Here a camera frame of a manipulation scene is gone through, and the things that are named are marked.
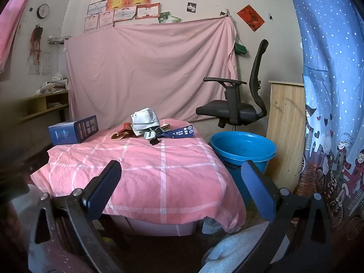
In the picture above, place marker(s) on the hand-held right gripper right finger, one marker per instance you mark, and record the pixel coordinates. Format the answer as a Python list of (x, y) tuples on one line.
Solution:
[(258, 193)]

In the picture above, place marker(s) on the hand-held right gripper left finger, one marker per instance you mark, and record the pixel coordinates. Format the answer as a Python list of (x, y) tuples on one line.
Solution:
[(102, 187)]

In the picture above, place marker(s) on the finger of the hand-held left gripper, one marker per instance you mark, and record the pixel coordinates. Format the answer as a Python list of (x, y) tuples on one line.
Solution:
[(28, 160)]

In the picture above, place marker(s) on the blue plastic bucket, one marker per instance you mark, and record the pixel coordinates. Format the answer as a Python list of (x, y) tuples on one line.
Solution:
[(241, 148)]

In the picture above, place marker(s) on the red packet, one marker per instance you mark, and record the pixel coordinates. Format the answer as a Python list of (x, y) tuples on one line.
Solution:
[(122, 132)]

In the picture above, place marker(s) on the black binder clip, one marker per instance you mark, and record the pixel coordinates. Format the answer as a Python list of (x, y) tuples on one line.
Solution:
[(154, 142)]

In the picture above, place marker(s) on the white rectangular device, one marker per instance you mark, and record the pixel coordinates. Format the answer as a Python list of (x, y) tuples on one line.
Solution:
[(148, 135)]

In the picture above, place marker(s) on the white paper bag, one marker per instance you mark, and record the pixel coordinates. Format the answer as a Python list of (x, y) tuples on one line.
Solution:
[(145, 119)]

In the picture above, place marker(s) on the navy printed strip packet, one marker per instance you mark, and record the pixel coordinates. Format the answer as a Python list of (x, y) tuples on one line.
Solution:
[(179, 133)]

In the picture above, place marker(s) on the blue printed cardboard box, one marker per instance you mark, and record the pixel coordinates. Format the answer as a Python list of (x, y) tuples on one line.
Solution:
[(65, 133)]

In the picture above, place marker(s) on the grey cloth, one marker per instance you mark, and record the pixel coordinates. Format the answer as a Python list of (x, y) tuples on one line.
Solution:
[(236, 247)]

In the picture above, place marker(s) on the yellow wooden shelf desk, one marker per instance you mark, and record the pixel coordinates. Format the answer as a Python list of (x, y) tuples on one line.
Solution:
[(37, 102)]

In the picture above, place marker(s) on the light wooden cabinet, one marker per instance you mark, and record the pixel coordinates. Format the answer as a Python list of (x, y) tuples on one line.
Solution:
[(284, 133)]

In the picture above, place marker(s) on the pink checkered cloth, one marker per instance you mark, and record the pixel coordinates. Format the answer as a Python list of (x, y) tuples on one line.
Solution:
[(170, 176)]

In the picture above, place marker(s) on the stack of papers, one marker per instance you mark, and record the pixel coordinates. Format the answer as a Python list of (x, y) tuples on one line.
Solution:
[(52, 86)]

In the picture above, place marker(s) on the black office chair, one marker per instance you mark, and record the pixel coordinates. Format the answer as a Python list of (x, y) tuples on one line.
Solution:
[(227, 111)]

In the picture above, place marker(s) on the red hanging ornament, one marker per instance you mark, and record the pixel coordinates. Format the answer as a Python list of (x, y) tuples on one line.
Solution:
[(36, 39)]

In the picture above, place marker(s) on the pink hanging sheet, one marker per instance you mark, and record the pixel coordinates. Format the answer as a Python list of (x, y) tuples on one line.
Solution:
[(148, 68)]

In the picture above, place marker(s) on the pink curtain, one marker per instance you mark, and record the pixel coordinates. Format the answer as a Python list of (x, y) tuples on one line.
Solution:
[(14, 20)]

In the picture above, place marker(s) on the green hanging pouch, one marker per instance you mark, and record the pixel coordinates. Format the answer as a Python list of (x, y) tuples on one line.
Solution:
[(240, 49)]

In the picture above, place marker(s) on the blue dotted printed curtain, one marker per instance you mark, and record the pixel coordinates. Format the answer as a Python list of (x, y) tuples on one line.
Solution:
[(327, 62)]

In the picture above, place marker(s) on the green photo cards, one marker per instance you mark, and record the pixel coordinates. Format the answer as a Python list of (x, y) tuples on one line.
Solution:
[(167, 18)]

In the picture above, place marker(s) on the white wall calendar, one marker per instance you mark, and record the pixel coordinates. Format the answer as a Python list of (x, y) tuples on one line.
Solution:
[(47, 64)]

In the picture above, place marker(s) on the round wall clock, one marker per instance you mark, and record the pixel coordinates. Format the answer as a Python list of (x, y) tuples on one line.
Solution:
[(43, 11)]

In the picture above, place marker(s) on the red diamond wall poster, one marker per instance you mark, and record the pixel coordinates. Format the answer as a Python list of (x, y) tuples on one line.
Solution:
[(250, 18)]

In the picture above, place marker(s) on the group of wall certificates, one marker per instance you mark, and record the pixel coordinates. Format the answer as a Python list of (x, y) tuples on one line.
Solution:
[(125, 1)]

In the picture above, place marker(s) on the small wall photo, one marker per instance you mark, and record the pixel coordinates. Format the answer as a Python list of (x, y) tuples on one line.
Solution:
[(191, 7)]

